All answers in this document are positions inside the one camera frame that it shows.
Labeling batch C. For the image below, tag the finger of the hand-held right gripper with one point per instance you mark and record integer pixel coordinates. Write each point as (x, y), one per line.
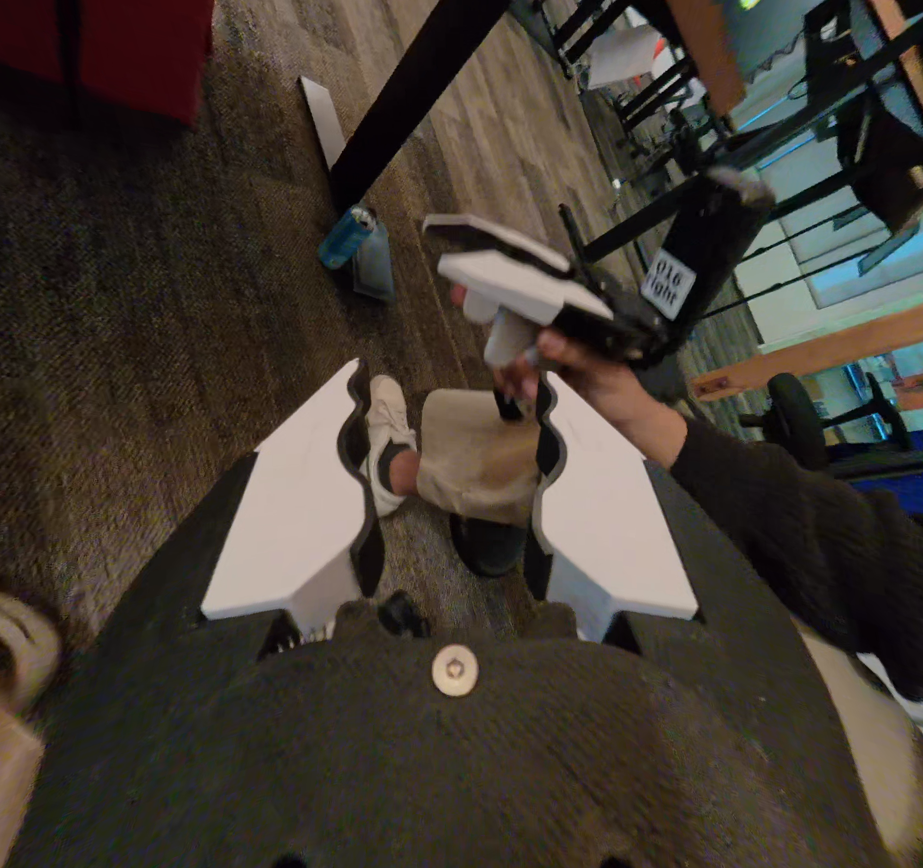
(497, 237)
(519, 280)

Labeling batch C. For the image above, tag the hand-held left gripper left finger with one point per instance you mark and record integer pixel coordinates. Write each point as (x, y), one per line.
(288, 522)

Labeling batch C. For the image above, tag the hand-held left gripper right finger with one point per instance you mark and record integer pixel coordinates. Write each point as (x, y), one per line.
(613, 529)

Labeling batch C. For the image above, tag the person's right forearm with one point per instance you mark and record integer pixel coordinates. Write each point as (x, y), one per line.
(793, 522)

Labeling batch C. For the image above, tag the person's right hand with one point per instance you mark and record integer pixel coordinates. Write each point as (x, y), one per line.
(591, 385)

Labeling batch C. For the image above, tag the white shoe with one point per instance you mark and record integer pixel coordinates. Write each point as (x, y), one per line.
(386, 414)
(29, 637)

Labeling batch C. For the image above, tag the blue drink can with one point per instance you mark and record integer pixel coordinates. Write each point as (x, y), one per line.
(345, 241)

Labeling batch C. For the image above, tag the person's tan trousers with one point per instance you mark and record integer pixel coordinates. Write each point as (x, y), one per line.
(476, 457)

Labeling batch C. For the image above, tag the black table leg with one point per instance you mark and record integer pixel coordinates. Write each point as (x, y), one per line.
(432, 68)

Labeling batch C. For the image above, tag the black office chair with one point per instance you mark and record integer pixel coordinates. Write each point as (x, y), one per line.
(797, 414)

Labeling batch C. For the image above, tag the white flat panel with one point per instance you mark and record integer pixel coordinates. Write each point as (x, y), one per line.
(324, 122)

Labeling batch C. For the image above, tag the red fabric storage box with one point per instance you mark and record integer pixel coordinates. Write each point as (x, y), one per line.
(144, 32)

